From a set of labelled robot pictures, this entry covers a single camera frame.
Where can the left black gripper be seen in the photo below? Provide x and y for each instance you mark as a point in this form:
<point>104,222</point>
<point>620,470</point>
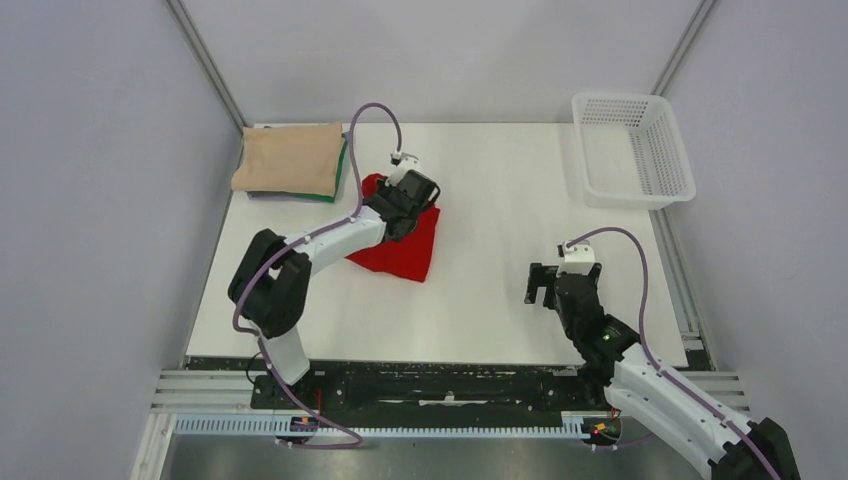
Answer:
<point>381,188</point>

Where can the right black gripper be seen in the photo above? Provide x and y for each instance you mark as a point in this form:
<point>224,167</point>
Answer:
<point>541,275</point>

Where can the red t shirt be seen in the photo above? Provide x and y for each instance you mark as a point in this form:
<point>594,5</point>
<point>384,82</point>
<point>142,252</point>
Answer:
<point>408,259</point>

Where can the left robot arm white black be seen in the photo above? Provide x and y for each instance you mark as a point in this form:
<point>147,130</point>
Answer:
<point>271,284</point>

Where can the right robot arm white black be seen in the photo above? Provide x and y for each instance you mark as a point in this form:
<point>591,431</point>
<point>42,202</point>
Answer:
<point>717,441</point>

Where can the green folded t shirt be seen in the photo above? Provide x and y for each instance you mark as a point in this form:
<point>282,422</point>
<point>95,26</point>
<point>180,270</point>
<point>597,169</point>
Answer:
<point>329,198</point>

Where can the beige folded t shirt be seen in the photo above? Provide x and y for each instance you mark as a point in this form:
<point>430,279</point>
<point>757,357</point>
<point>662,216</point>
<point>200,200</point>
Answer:
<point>299,159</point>

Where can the white plastic laundry basket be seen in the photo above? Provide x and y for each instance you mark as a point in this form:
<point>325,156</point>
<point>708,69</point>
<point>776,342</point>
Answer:
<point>631,152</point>

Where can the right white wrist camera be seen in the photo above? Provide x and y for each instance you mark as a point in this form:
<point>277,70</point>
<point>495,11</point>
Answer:
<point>577,259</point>

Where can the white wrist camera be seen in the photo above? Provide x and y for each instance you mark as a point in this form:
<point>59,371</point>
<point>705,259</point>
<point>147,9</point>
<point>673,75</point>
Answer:
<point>577,259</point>
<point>403,163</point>

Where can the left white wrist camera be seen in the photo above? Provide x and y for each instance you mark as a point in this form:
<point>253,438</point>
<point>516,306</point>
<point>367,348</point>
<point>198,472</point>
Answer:
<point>403,163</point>

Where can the white slotted cable duct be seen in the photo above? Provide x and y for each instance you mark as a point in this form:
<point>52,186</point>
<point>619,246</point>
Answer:
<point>288,426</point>

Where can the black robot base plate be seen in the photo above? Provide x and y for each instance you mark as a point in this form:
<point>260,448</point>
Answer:
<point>431,395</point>

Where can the left aluminium frame post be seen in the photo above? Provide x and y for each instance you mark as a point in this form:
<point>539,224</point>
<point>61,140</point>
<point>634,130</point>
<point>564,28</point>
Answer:
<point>203,56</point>

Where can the aluminium frame post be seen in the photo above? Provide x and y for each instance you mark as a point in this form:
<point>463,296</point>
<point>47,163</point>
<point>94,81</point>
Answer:
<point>203,56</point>
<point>690,34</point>

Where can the right aluminium frame post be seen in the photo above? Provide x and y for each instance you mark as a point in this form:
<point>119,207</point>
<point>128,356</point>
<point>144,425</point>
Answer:
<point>690,34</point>

